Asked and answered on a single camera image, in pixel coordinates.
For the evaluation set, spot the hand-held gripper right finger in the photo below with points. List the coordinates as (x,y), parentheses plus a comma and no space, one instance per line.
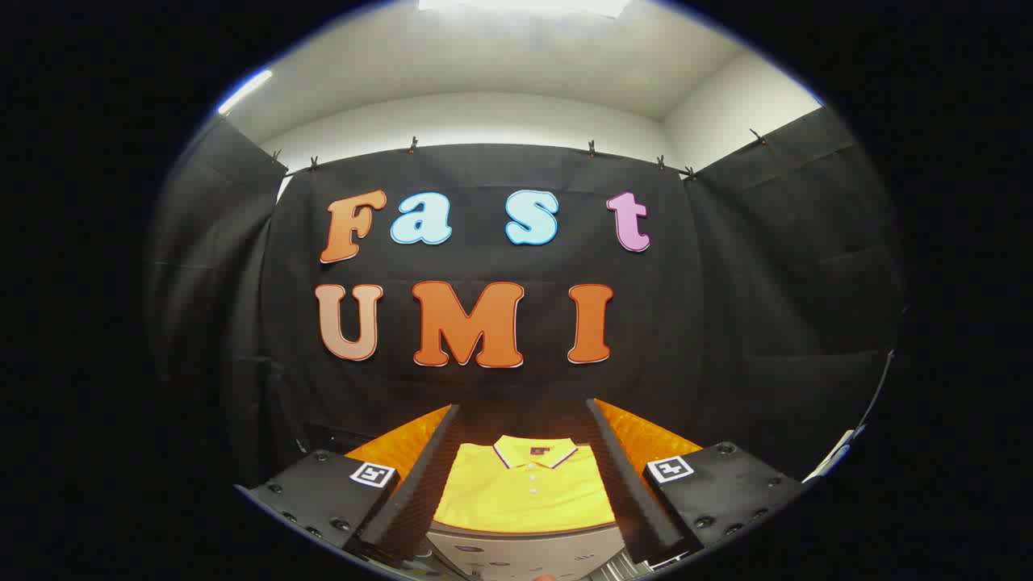
(629,484)

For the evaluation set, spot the ceiling light panel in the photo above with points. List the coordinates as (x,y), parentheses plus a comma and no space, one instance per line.
(524,5)

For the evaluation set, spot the yellow polo shirt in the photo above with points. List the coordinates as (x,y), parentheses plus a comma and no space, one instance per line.
(524,500)

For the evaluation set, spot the white printed panel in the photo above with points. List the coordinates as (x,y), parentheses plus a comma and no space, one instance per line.
(835,453)

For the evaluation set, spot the ceiling light strip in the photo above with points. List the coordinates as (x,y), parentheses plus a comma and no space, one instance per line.
(244,90)

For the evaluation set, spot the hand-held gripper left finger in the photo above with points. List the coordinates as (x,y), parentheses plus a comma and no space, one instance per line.
(420,484)

